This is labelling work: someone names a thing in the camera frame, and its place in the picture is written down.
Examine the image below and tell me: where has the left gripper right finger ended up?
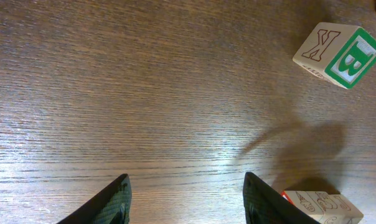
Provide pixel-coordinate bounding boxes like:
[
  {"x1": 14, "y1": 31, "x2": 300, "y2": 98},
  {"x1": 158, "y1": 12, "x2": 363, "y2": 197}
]
[{"x1": 243, "y1": 172, "x2": 319, "y2": 224}]

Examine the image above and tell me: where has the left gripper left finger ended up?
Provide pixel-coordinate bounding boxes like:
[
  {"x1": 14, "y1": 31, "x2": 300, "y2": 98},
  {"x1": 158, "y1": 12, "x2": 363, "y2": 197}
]
[{"x1": 59, "y1": 174, "x2": 132, "y2": 224}]

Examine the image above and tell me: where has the plain wooden block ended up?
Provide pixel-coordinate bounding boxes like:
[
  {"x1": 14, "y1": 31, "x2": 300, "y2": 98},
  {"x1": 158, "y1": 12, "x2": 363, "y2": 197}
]
[{"x1": 281, "y1": 190, "x2": 364, "y2": 224}]

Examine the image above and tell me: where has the green B wooden block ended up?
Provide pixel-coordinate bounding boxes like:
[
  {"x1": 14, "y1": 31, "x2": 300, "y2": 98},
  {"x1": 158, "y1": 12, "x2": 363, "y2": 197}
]
[{"x1": 293, "y1": 22, "x2": 376, "y2": 89}]

